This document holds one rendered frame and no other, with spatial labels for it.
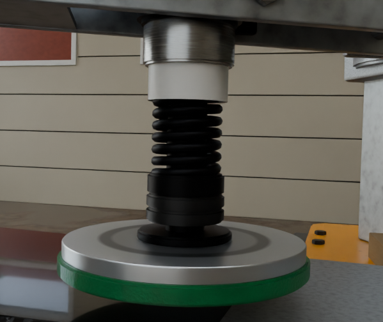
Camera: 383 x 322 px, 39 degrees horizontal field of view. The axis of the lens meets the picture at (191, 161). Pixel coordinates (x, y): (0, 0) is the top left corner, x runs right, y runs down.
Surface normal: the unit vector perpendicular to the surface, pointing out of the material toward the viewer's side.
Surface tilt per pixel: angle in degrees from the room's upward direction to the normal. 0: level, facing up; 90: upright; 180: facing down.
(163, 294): 90
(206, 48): 90
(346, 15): 90
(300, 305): 0
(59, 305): 0
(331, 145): 90
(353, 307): 0
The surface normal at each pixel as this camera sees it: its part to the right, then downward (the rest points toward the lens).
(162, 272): -0.11, 0.05
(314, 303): 0.03, -1.00
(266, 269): 0.57, 0.06
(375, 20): 0.13, 0.06
